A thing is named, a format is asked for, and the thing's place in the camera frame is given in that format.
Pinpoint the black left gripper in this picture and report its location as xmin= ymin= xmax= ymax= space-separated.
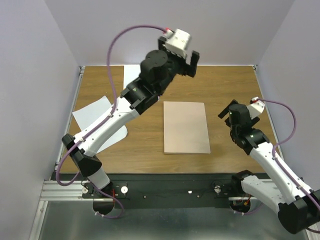
xmin=155 ymin=37 xmax=199 ymax=94

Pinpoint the beige file folder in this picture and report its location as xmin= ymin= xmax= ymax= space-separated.
xmin=163 ymin=101 xmax=211 ymax=154

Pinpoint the white paper sheet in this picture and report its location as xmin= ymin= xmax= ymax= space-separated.
xmin=123 ymin=64 xmax=141 ymax=89
xmin=71 ymin=95 xmax=128 ymax=155

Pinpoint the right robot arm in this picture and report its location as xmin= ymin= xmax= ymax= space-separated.
xmin=218 ymin=97 xmax=320 ymax=234

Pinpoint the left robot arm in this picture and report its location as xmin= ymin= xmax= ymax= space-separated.
xmin=62 ymin=35 xmax=200 ymax=198

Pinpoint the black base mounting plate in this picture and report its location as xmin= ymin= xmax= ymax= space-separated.
xmin=82 ymin=173 xmax=253 ymax=211

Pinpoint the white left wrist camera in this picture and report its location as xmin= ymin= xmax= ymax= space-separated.
xmin=164 ymin=28 xmax=192 ymax=59

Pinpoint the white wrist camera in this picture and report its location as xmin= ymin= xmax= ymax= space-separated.
xmin=164 ymin=28 xmax=192 ymax=59
xmin=246 ymin=96 xmax=266 ymax=120

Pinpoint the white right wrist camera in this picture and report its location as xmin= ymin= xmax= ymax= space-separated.
xmin=246 ymin=96 xmax=266 ymax=120

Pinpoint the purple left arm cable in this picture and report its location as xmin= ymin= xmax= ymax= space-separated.
xmin=55 ymin=24 xmax=169 ymax=186

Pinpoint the left aluminium frame rail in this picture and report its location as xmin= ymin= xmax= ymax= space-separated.
xmin=39 ymin=180 xmax=113 ymax=202

